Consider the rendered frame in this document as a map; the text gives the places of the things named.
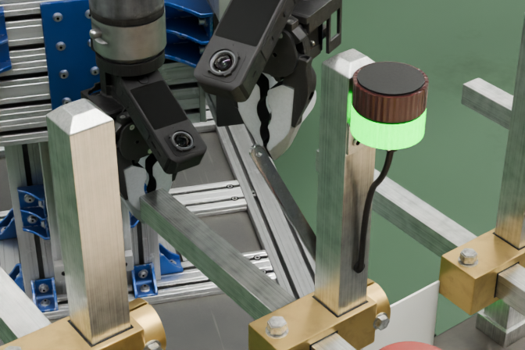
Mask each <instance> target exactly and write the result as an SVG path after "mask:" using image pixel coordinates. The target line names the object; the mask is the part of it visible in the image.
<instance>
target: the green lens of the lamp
mask: <svg viewBox="0 0 525 350"><path fill-rule="evenodd" d="M426 111H427V109H426V110H425V112H424V113H423V114H422V115H421V116H420V117H419V118H417V119H416V120H414V121H411V122H408V123H402V124H382V123H375V122H372V121H369V120H367V119H365V118H363V117H361V116H360V115H359V114H358V113H357V112H356V111H355V110H354V108H353V106H352V111H351V126H350V129H351V133H352V135H353V137H354V138H355V139H356V140H358V141H359V142H361V143H363V144H365V145H368V146H370V147H373V148H380V149H401V148H408V147H410V146H413V145H415V144H416V143H418V142H419V141H420V140H421V139H422V138H423V136H424V129H425V120H426Z"/></svg>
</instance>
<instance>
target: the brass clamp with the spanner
mask: <svg viewBox="0 0 525 350"><path fill-rule="evenodd" d="M314 295H315V291H314V292H312V293H310V294H308V295H306V296H304V297H302V298H300V299H298V300H296V301H294V302H291V303H289V304H287V305H285V306H283V307H281V308H279V309H277V310H275V311H273V312H271V313H269V314H267V315H265V316H263V317H261V318H259V319H257V320H255V321H253V322H251V323H250V324H249V325H248V350H311V346H312V345H314V344H315V343H317V342H319V341H322V340H323V339H325V338H327V337H329V336H331V335H332V334H335V333H337V334H338V335H340V336H341V337H342V338H343V339H345V340H346V341H347V342H348V343H349V344H350V345H351V346H352V347H354V348H355V349H356V350H360V349H362V348H365V347H366V346H367V345H370V344H372V343H374V338H375V330H377V329H379V330H383V329H385V328H387V326H388V324H389V322H390V317H391V307H390V304H389V301H388V298H387V296H386V294H385V293H384V291H383V290H382V288H381V287H380V286H379V285H378V284H376V283H375V282H374V281H373V280H371V279H368V278H367V289H366V302H364V303H363V304H361V305H358V306H356V307H355V308H353V309H350V310H348V311H347V312H345V313H343V314H341V315H340V316H337V315H336V314H334V313H333V312H332V311H331V310H329V309H328V308H327V307H326V306H325V305H324V304H323V303H321V302H320V301H319V300H317V299H316V298H315V297H314ZM272 316H282V317H283V318H284V319H285V321H286V322H287V328H288V334H287V336H286V337H283V338H281V339H273V338H271V337H268V336H267V335H266V327H267V321H268V320H269V319H270V318H271V317H272Z"/></svg>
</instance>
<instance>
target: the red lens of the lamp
mask: <svg viewBox="0 0 525 350"><path fill-rule="evenodd" d="M373 63H376V62H373ZM373 63H370V64H373ZM370 64H367V65H365V66H368V65H370ZM406 65H409V64H406ZM365 66H362V67H360V68H358V69H357V70H356V71H355V72H354V75H353V79H352V106H353V108H354V110H355V111H356V112H357V113H359V114H360V115H362V116H365V117H366V118H368V119H371V120H376V121H380V122H386V123H399V122H405V121H409V120H413V119H415V118H417V117H419V116H421V115H422V114H423V113H424V112H425V110H426V108H427V94H428V85H429V80H428V77H427V75H426V74H425V73H424V72H423V71H422V70H420V69H418V68H416V67H415V66H412V67H414V68H416V69H418V70H419V71H420V72H421V73H422V74H423V76H424V79H425V84H424V86H423V87H422V88H421V89H420V90H418V91H417V92H415V93H412V94H410V95H403V96H386V95H378V94H374V93H372V92H370V91H367V90H366V89H364V88H363V87H361V86H360V85H359V83H358V82H357V79H356V78H357V75H358V72H359V71H360V70H361V69H362V68H363V67H365ZM409 66H411V65H409Z"/></svg>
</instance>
